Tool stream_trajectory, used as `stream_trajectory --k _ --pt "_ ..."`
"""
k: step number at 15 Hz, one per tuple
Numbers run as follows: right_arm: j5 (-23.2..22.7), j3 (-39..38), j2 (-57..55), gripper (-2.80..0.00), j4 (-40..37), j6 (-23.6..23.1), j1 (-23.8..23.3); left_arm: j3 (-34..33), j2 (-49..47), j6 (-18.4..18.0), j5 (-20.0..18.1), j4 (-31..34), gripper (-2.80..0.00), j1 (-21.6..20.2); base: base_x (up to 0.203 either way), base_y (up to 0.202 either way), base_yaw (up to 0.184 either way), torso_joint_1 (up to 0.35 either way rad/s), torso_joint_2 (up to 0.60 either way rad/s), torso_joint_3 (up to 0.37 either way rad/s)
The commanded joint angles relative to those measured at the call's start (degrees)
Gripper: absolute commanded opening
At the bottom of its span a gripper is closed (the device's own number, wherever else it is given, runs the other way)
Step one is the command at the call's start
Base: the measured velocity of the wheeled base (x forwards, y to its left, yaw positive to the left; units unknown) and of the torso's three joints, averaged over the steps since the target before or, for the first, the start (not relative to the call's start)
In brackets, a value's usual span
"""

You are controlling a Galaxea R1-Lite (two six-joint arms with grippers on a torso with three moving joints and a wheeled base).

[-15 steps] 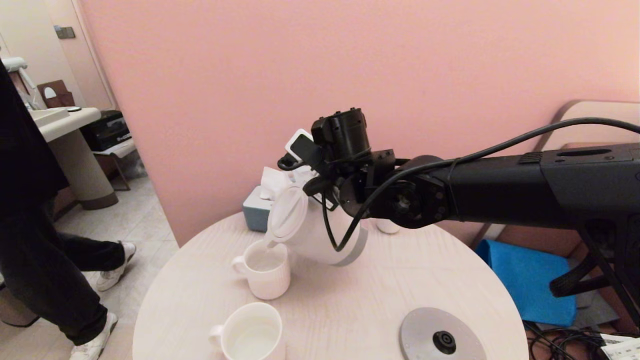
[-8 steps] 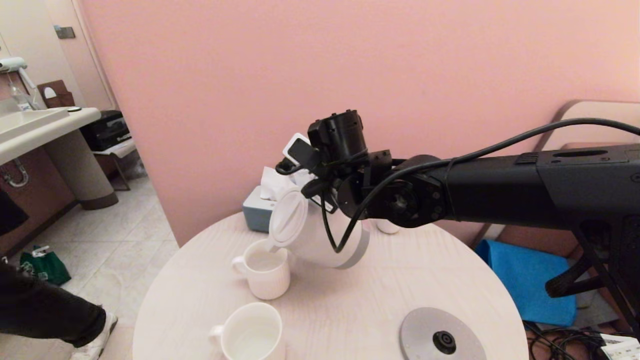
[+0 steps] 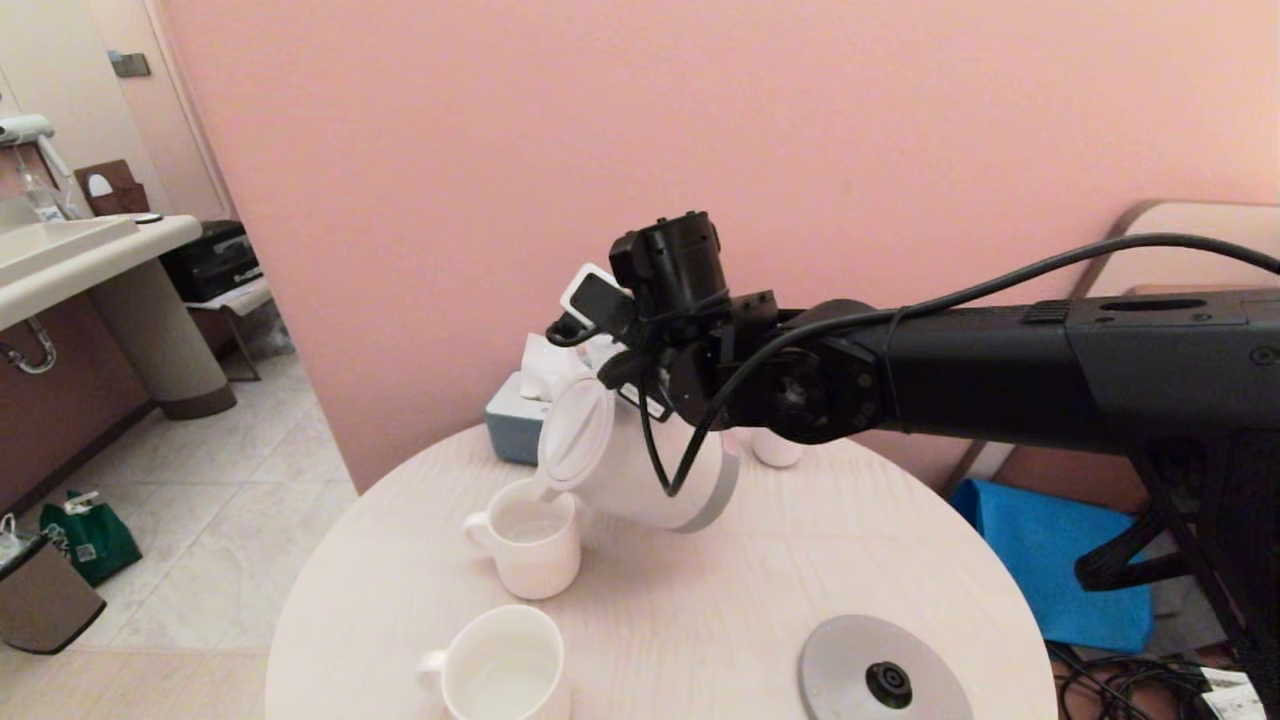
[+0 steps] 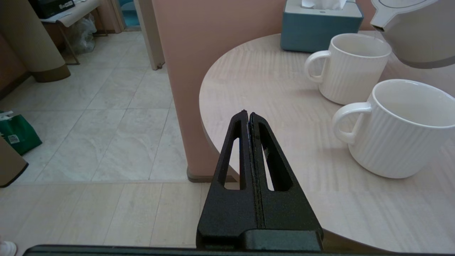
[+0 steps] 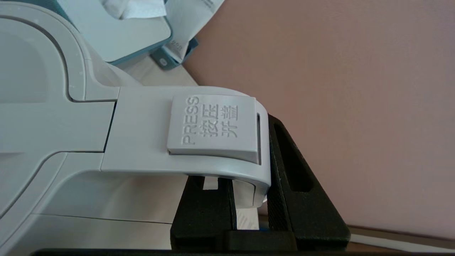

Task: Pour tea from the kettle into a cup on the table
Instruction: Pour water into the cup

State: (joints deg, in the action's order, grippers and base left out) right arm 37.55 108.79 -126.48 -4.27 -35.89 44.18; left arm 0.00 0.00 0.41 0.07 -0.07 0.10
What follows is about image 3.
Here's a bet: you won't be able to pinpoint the white electric kettle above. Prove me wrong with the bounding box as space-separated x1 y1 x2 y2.
527 375 741 534

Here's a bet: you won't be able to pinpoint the clear plastic container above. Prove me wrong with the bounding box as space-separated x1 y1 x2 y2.
22 163 69 225

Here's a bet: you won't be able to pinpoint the white tissue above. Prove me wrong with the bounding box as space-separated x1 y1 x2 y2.
520 333 616 401

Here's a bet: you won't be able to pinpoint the grey-blue tissue box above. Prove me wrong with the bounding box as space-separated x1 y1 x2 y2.
486 373 549 466

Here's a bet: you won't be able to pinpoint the white ribbed mug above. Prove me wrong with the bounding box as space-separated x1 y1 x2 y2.
464 478 582 601

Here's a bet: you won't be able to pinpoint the white smooth mug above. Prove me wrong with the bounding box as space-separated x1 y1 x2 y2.
418 604 573 720

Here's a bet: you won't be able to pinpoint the grey round kettle base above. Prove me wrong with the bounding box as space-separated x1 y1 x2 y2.
798 613 973 720

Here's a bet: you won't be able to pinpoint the luggage rack stool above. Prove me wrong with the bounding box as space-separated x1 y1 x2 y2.
185 278 283 384

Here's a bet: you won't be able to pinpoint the beige door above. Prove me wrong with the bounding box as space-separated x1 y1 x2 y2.
90 0 241 224

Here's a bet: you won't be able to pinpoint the brown tissue holder box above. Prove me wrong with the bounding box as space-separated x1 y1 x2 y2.
77 160 153 218

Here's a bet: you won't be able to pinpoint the green shopping bag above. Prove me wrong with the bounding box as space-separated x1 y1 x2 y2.
40 491 144 588

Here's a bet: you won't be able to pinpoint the cream sink counter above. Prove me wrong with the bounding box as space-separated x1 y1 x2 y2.
0 198 206 336

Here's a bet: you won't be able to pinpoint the chrome drain pipe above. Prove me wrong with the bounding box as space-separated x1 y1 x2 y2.
0 316 59 377

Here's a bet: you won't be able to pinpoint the grey cushion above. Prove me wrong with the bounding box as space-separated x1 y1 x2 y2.
1148 578 1237 658

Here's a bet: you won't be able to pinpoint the brown waste bin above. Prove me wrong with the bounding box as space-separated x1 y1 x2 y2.
0 513 108 657

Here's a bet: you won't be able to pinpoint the white hair dryer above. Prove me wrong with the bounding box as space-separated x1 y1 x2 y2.
0 115 76 181

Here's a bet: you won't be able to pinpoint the white printed paper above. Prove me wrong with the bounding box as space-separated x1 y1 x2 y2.
1200 668 1253 720

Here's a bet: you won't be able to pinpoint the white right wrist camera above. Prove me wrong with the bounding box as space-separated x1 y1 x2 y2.
545 263 637 349

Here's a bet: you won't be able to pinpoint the white handleless cup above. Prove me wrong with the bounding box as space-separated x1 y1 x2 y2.
750 428 804 469

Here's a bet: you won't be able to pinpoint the cream sink pedestal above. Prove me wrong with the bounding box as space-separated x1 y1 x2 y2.
88 260 239 422

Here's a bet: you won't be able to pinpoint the tangled thin black cables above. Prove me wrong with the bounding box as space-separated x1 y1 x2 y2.
1045 645 1216 720

